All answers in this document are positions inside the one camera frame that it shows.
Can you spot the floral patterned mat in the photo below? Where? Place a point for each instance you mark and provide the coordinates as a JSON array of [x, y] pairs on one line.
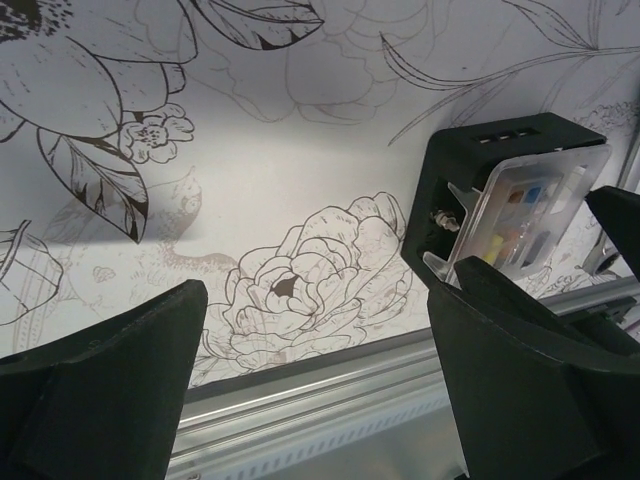
[[270, 149]]

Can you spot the aluminium rail frame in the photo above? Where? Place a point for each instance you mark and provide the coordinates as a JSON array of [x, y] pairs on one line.
[[377, 412]]

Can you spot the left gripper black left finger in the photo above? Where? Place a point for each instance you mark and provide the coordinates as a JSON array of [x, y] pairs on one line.
[[104, 402]]

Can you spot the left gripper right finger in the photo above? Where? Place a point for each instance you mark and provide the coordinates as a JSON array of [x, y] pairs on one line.
[[532, 397]]

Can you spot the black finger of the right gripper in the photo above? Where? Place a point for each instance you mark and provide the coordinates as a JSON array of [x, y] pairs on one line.
[[617, 212]]

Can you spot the black fuse box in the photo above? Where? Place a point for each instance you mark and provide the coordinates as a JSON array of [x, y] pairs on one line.
[[465, 156]]

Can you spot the clear fuse box cover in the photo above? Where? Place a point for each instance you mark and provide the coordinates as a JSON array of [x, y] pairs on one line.
[[531, 231]]

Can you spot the blue blade fuse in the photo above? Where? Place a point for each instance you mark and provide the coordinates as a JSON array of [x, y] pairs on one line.
[[532, 195]]

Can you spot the silver ratchet wrench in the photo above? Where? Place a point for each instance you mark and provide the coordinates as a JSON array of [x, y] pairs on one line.
[[603, 257]]

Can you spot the yellow blade fuse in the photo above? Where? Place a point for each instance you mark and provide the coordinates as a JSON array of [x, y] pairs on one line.
[[494, 248]]

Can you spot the orange blade fuse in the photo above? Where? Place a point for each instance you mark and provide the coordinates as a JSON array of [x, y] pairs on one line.
[[515, 199]]

